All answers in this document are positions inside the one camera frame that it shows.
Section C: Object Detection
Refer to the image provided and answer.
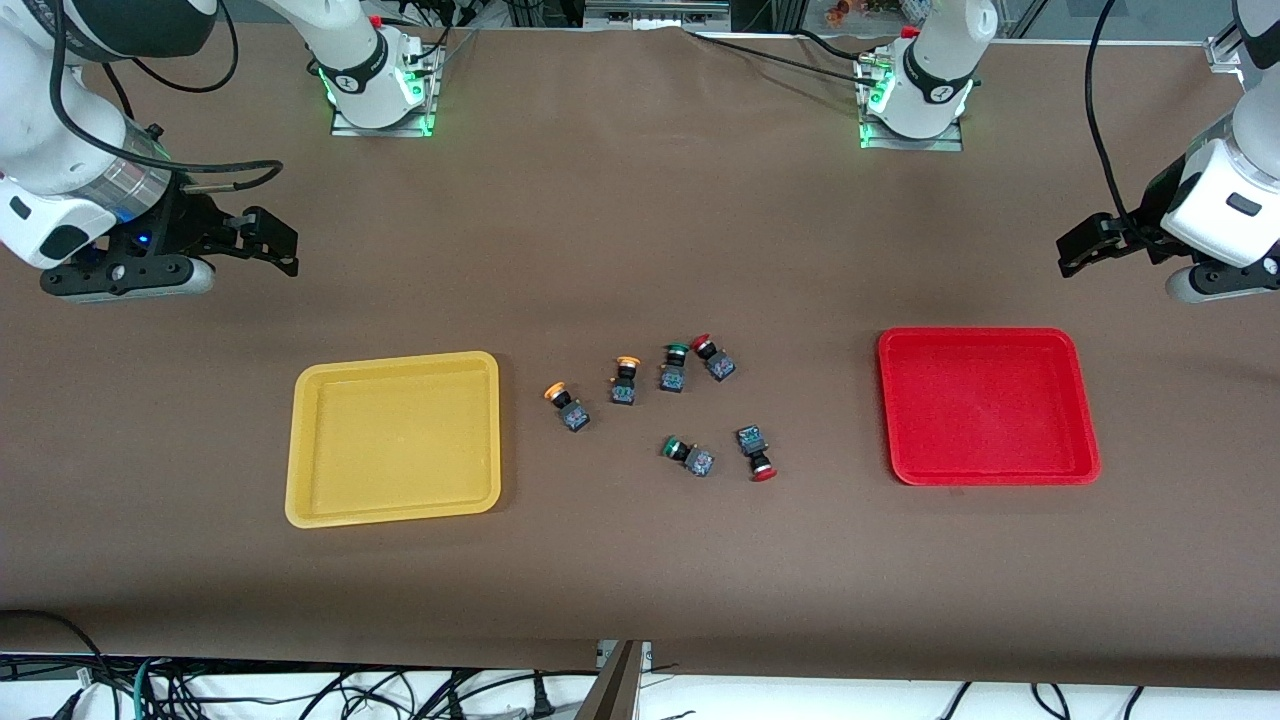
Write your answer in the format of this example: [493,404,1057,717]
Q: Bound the green floor cable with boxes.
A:
[132,657,163,720]

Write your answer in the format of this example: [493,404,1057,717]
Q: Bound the black looped floor cable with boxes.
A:
[0,608,109,693]

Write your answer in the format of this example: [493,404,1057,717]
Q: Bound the brown table cover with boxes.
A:
[0,25,1280,691]

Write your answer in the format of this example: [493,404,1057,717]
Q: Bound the grey metal rail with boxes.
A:
[585,0,731,31]

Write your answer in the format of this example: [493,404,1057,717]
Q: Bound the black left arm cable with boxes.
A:
[1085,0,1173,251]

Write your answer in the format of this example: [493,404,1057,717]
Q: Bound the yellow plastic tray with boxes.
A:
[285,351,502,529]

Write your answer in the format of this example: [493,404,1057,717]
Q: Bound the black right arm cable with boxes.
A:
[48,0,286,196]

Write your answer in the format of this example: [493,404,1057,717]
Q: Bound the red push button switch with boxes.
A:
[690,334,738,382]
[736,425,779,484]

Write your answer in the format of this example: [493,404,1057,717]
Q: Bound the red plastic tray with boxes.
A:
[878,327,1102,487]

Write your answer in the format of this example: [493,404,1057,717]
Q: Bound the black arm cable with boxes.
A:
[48,0,286,196]
[1085,0,1173,251]

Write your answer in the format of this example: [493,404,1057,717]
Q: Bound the black cable on table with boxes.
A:
[683,28,876,81]

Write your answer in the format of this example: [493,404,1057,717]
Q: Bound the small white bracket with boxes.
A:
[597,640,653,673]

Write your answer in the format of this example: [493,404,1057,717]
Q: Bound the brown support beam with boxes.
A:
[575,640,646,720]

